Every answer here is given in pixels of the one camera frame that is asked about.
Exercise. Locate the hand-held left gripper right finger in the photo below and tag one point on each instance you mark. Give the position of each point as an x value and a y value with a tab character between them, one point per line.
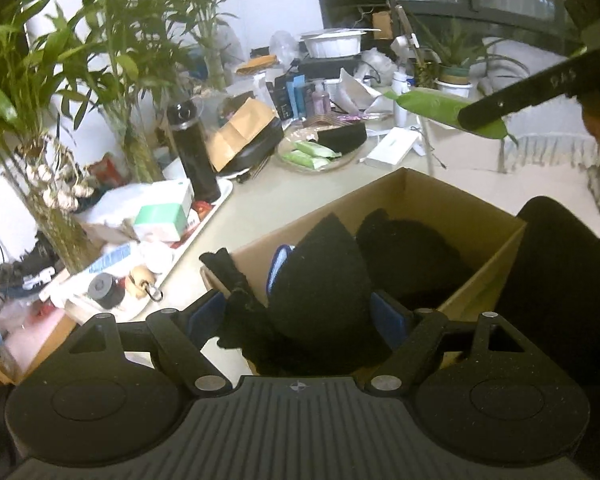
387	317

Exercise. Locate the clear round dish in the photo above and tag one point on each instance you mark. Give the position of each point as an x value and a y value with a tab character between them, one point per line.
350	160

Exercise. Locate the green white carton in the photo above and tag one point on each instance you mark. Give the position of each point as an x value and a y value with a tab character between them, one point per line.
162	210

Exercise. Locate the brown cardboard box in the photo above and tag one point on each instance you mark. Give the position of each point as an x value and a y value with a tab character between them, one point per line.
455	215

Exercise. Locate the white fringed blanket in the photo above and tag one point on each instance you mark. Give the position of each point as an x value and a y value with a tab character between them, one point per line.
545	155

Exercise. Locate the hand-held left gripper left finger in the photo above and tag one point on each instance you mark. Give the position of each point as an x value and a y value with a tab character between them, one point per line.
205	315

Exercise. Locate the green soft leaf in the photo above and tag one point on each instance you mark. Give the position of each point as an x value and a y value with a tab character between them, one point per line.
430	107

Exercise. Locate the bamboo vase with white flowers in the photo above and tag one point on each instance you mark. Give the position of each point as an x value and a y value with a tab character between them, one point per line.
45	180

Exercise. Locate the black long sock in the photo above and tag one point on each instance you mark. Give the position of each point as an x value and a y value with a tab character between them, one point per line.
235	280

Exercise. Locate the wooden figurine with carabiner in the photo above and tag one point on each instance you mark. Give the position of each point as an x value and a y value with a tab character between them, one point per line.
142	280

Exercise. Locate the potted plant in white pot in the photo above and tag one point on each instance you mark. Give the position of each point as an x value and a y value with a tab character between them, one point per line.
455	75

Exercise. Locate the white plastic tray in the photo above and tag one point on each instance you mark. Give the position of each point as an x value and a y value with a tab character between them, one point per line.
200	220

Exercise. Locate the glass vase with bamboo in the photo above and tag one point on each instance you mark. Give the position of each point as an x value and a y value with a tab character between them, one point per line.
212	60
135	150

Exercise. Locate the blue cosmetics box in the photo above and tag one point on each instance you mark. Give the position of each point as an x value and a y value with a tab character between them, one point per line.
296	95

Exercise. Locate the green tissue packs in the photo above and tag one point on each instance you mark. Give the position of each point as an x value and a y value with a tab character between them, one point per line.
310	152

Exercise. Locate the pink pump bottle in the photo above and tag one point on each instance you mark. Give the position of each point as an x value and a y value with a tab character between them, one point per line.
321	100

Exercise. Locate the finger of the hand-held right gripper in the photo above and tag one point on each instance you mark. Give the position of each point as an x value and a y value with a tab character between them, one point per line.
530	90

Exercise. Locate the dark box under container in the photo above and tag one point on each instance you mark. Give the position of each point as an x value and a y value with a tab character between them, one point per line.
330	67

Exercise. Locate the black curved headband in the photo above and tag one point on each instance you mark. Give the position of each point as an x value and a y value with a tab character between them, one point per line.
415	255

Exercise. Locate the white takeaway container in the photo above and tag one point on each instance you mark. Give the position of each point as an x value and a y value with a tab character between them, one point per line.
332	45

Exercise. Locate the black white shoe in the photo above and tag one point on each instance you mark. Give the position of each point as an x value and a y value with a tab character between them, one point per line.
25	270

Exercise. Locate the white round jar lid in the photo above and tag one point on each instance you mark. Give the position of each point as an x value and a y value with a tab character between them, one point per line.
157	257

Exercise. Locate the white crumpled paper bag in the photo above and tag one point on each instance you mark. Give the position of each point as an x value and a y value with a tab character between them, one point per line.
360	90

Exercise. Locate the white handheld gimbal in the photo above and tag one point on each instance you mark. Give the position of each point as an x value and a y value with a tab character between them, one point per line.
405	50

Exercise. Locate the clear plastic bag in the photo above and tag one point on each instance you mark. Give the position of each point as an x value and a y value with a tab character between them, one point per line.
284	45

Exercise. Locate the black cosmetics box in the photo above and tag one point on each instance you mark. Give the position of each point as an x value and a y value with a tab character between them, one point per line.
281	102

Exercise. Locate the brown paper envelope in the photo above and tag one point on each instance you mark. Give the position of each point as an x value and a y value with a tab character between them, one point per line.
240	130

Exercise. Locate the black thermos bottle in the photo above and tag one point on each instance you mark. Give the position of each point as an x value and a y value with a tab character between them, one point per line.
195	160

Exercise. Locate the person's black trouser leg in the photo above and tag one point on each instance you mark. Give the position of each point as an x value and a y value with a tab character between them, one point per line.
560	280

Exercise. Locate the black cylinder jar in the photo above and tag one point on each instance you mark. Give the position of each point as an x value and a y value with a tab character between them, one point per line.
105	291

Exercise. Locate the flat white box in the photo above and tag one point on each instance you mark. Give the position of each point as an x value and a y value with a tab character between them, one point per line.
390	147

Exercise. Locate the yellow orange cloth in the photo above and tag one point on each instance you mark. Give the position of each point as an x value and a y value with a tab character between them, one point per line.
257	63

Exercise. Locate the black felt cloth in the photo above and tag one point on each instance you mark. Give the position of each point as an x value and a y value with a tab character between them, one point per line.
325	285

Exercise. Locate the black zip case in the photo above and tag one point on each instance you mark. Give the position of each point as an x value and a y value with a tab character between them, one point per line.
257	152

